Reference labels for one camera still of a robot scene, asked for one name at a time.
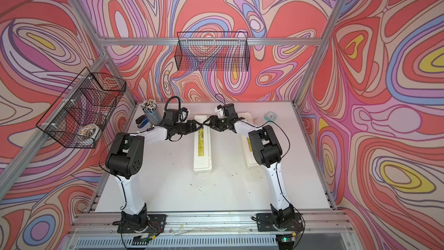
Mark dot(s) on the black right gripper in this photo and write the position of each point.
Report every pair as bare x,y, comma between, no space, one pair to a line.
213,122

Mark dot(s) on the black wire basket left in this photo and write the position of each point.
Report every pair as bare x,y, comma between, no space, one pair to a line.
90,98

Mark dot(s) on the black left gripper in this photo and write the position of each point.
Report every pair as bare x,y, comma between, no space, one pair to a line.
192,125

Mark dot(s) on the aluminium front rail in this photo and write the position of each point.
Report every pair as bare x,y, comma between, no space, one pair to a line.
220,230

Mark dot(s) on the black wire basket back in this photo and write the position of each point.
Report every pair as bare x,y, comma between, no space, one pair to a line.
227,51

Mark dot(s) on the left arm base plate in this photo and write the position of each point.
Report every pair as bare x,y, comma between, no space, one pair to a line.
150,223

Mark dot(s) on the black wire basket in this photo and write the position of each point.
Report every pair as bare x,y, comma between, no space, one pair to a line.
90,98
227,51

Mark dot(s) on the cream plastic wrap dispenser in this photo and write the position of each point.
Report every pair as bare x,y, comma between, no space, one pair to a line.
202,159

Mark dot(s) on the tape roll in basket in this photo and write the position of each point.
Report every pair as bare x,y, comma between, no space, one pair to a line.
87,133

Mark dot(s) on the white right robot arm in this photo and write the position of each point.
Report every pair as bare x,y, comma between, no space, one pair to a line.
268,154

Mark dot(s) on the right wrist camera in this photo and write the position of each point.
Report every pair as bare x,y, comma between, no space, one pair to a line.
223,111

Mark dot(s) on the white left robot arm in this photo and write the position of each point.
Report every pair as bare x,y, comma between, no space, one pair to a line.
124,161

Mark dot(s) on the cup of pencils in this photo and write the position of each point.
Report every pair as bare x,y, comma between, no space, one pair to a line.
149,107

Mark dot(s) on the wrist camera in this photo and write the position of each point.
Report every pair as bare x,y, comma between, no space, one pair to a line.
223,111
173,116

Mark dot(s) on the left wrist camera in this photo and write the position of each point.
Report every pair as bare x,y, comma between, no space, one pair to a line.
173,116

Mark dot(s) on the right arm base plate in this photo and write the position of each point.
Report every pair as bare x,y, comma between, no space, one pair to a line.
268,222

